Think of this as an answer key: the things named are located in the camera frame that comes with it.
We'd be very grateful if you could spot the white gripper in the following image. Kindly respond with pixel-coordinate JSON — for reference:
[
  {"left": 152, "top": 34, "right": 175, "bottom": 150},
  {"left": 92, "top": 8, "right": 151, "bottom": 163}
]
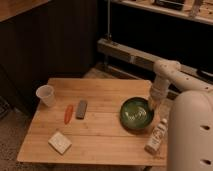
[{"left": 148, "top": 86, "right": 167, "bottom": 110}]

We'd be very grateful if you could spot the green ceramic bowl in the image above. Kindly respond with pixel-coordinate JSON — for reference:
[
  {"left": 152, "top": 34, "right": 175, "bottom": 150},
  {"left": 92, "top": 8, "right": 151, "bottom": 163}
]
[{"left": 119, "top": 97, "right": 154, "bottom": 130}]

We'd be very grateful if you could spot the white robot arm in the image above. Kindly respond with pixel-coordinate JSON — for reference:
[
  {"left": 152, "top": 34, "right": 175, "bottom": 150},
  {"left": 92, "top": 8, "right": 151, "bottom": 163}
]
[{"left": 148, "top": 59, "right": 213, "bottom": 171}]

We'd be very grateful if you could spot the white plastic bottle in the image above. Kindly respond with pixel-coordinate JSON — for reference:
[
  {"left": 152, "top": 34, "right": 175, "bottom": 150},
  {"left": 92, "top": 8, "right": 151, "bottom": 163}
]
[{"left": 144, "top": 118, "right": 167, "bottom": 155}]

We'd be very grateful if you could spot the wooden table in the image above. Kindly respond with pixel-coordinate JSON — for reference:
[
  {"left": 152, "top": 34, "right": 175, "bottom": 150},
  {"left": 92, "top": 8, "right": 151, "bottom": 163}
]
[{"left": 17, "top": 78, "right": 167, "bottom": 166}]

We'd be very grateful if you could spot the grey rectangular block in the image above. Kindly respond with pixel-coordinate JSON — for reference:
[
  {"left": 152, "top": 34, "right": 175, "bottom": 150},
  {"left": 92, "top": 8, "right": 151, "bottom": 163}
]
[{"left": 76, "top": 100, "right": 87, "bottom": 119}]

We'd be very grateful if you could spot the orange carrot toy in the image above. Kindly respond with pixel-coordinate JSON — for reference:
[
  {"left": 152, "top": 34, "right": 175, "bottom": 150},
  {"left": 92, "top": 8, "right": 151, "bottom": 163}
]
[{"left": 64, "top": 105, "right": 73, "bottom": 124}]

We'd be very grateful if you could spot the background shelf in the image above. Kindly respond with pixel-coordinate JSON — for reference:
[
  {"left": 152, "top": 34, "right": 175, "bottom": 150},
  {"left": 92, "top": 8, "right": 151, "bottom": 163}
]
[{"left": 111, "top": 0, "right": 213, "bottom": 26}]

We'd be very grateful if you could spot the vertical metal pole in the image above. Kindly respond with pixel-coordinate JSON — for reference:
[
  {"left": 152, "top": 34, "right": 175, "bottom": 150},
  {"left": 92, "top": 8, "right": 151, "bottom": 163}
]
[{"left": 107, "top": 0, "right": 111, "bottom": 41}]

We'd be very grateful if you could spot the white square sponge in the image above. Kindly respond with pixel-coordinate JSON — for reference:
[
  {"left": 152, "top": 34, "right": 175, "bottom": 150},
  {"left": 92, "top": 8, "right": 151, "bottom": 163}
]
[{"left": 48, "top": 131, "right": 72, "bottom": 155}]

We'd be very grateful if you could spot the clear plastic cup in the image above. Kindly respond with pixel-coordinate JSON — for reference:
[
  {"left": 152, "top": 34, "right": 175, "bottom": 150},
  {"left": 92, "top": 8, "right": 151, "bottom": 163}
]
[{"left": 36, "top": 85, "right": 55, "bottom": 107}]

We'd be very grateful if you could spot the metal beam rail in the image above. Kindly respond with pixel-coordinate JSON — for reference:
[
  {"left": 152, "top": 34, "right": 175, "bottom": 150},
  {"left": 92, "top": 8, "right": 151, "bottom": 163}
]
[{"left": 97, "top": 38, "right": 213, "bottom": 91}]

